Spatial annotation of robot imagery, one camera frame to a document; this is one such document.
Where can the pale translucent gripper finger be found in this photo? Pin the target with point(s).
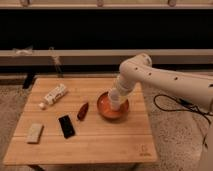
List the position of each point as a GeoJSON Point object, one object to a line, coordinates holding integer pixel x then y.
{"type": "Point", "coordinates": [123, 99]}

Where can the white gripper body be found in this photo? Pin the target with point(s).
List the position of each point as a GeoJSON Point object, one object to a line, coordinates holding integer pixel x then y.
{"type": "Point", "coordinates": [119, 91]}

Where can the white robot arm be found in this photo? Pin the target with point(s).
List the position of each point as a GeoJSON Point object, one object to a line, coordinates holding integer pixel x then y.
{"type": "Point", "coordinates": [196, 89]}

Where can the orange ceramic bowl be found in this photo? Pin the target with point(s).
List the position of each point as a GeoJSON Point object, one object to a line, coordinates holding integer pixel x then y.
{"type": "Point", "coordinates": [111, 109]}

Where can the dark red chili pepper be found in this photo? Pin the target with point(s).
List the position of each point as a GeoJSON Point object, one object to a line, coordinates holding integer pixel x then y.
{"type": "Point", "coordinates": [83, 111]}

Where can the black rectangular phone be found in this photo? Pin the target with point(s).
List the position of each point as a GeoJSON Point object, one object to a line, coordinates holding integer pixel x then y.
{"type": "Point", "coordinates": [66, 126]}

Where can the white plastic bottle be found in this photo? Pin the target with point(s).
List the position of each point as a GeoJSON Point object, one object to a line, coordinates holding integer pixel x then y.
{"type": "Point", "coordinates": [53, 96]}

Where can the wooden table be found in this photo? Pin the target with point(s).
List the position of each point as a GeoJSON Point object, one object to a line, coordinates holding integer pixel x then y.
{"type": "Point", "coordinates": [96, 140]}

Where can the thin leaning metal rod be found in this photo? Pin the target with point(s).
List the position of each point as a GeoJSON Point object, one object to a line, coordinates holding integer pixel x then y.
{"type": "Point", "coordinates": [56, 62]}

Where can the beige rectangular sponge block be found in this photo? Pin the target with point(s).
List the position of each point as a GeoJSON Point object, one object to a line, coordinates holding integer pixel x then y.
{"type": "Point", "coordinates": [34, 133]}

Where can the grey horizontal rail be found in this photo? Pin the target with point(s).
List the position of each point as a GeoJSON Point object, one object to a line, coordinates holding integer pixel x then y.
{"type": "Point", "coordinates": [102, 57]}

